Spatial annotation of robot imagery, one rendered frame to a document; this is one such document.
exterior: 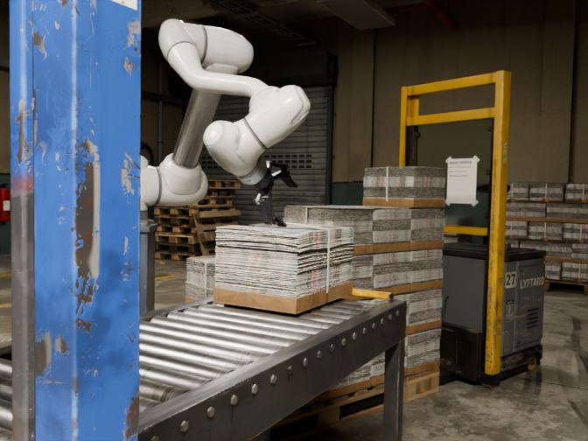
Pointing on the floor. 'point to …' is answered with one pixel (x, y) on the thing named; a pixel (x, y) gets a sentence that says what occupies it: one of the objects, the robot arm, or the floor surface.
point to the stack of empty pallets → (188, 241)
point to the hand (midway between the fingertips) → (286, 204)
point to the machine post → (75, 219)
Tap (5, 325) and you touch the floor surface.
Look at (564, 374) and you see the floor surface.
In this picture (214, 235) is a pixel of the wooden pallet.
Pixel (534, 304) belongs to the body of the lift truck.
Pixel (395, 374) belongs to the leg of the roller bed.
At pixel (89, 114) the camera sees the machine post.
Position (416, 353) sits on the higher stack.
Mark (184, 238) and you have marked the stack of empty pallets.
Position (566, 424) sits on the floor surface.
